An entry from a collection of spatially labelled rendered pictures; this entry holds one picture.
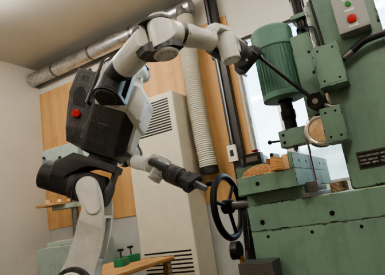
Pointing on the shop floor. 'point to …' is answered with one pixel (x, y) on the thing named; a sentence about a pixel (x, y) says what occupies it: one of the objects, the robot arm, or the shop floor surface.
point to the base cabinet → (326, 248)
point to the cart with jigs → (136, 264)
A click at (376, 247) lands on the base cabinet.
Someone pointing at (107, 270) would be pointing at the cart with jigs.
